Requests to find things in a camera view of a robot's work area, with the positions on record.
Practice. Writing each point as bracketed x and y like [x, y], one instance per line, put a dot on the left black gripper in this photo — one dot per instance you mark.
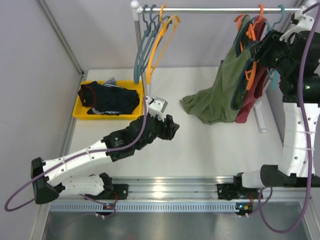
[165, 128]

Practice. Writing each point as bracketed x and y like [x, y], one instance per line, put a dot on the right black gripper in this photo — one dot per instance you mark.
[260, 51]

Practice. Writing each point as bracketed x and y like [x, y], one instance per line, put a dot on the orange plastic hanger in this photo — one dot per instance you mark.
[249, 33]

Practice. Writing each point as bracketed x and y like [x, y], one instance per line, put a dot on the green tank top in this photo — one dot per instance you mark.
[221, 102]

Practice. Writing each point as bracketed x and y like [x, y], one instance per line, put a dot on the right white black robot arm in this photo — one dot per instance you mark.
[292, 170]

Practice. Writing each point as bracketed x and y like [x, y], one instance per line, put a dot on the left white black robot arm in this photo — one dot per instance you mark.
[59, 177]

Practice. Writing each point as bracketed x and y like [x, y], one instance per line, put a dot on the red tank top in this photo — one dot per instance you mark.
[260, 79]

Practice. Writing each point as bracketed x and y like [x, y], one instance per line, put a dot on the dark teal hanger right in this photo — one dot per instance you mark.
[156, 19]

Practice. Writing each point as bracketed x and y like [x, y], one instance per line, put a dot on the dark teal hanger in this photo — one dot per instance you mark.
[156, 19]
[145, 45]

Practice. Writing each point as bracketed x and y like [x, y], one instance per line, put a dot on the dark teal hanger left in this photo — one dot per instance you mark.
[145, 45]

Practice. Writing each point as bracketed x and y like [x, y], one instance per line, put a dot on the yellow-orange plastic hanger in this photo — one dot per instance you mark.
[173, 20]

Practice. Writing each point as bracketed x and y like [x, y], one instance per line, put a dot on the dark navy garment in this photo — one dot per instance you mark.
[127, 99]

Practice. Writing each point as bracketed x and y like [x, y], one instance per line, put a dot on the striped blue white garment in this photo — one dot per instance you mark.
[111, 82]

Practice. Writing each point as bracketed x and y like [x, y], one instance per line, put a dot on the yellow plastic bin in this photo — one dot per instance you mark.
[80, 111]

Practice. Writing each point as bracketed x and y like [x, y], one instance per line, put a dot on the white metal clothes rack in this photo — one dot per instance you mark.
[272, 74]

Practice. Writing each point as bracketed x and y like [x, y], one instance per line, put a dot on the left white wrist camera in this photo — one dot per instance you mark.
[156, 107]

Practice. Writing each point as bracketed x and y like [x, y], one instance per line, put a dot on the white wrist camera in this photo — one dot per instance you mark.
[303, 22]
[156, 107]

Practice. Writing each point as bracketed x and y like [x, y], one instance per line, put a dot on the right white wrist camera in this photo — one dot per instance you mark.
[303, 22]

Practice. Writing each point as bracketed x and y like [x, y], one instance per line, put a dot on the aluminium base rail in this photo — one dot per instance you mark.
[173, 188]

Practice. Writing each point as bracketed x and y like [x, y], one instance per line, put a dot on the perforated cable tray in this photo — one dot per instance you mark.
[151, 207]

